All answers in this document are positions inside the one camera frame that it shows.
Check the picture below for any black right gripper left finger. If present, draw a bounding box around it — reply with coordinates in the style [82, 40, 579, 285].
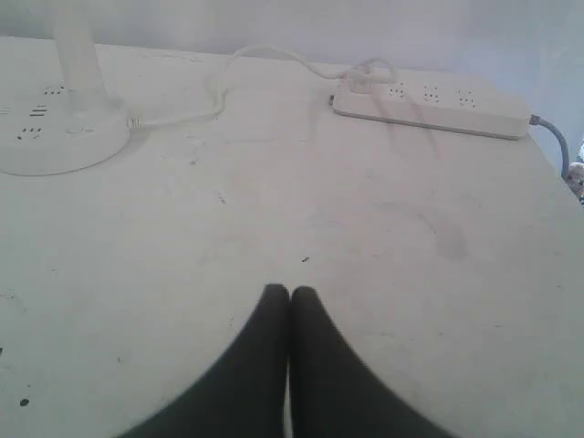
[123, 284, 288, 437]

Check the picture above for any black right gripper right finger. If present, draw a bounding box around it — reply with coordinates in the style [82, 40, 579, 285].
[289, 287, 450, 437]

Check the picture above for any white desk lamp with sockets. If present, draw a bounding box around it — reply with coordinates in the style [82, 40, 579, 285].
[1, 1, 130, 176]

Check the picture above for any white power strip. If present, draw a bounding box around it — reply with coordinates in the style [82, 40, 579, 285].
[332, 81, 531, 141]

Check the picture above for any white power cable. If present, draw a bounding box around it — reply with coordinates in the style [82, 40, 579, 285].
[126, 45, 397, 130]

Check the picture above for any grey power strip cable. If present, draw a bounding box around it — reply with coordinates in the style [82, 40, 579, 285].
[528, 113, 572, 180]

